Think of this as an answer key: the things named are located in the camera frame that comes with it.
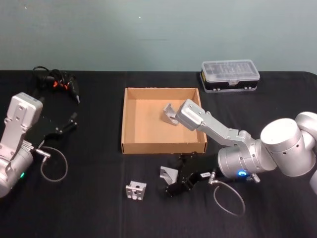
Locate clear plastic case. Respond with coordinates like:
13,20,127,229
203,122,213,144
199,59,261,94

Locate black corded tool orange parts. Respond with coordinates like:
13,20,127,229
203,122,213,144
33,65,81,105

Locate black table cloth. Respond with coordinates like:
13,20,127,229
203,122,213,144
0,69,317,238

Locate shallow brown cardboard tray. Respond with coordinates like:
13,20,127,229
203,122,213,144
121,87,208,155

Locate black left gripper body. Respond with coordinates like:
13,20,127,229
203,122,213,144
24,115,62,151

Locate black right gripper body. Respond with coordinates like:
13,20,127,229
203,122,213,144
181,154,221,192

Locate right gripper thin cable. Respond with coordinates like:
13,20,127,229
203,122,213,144
209,171,246,218

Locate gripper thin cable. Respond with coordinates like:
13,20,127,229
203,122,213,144
36,146,69,183
209,171,246,218

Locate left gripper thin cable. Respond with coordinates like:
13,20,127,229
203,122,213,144
36,146,69,183

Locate grey metal corner bracket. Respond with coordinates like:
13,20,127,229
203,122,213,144
159,166,179,185
125,180,148,202
161,103,180,127

